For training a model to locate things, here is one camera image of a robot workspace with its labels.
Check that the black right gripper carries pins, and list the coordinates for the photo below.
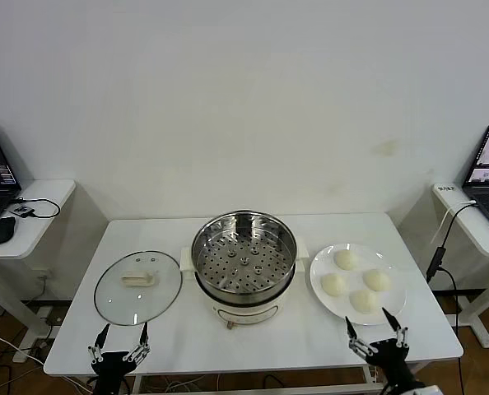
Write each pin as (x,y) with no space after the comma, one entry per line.
(388,358)

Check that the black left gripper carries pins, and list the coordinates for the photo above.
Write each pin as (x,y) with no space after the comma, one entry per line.
(110,366)

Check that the white steamed baozi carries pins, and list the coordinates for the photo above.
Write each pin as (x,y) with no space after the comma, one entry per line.
(333,284)
(364,300)
(346,259)
(377,280)

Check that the perforated steel steamer basket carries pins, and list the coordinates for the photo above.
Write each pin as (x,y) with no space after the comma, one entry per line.
(228,267)

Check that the round white plate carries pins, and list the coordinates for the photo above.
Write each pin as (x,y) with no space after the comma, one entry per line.
(335,308)

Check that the white floor power adapter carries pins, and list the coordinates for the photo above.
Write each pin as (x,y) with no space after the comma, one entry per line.
(21,356)

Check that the cream electric cooking pot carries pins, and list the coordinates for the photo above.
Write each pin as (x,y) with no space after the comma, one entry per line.
(248,310)

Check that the white side table with label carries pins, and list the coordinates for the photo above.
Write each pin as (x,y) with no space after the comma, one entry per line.
(475,230)

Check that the white printed label sticker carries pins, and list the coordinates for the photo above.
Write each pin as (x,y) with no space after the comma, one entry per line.
(446,189)

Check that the white side table with mouse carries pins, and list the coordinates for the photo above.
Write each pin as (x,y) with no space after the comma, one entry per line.
(43,197)

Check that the black computer mouse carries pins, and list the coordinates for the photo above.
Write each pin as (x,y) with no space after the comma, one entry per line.
(1,231)

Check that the small black usb hub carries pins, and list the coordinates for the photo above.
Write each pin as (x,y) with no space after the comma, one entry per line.
(21,210)

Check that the right black laptop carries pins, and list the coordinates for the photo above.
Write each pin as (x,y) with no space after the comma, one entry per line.
(487,201)

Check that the white main table frame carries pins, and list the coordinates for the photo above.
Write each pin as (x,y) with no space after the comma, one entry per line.
(310,388)

